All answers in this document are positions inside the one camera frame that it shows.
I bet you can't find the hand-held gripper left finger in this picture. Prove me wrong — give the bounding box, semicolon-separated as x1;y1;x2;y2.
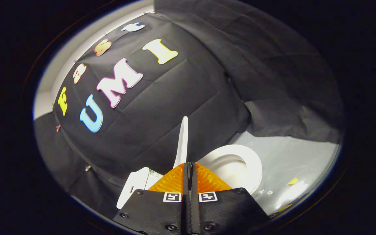
113;162;192;235

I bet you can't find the black backdrop cloth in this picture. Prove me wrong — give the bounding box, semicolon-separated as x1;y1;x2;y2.
33;0;343;217

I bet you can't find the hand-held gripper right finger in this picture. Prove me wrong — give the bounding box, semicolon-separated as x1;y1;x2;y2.
190;162;270;235

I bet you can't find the white toilet bowl with seat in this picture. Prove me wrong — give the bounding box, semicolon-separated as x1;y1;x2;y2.
197;145;264;200

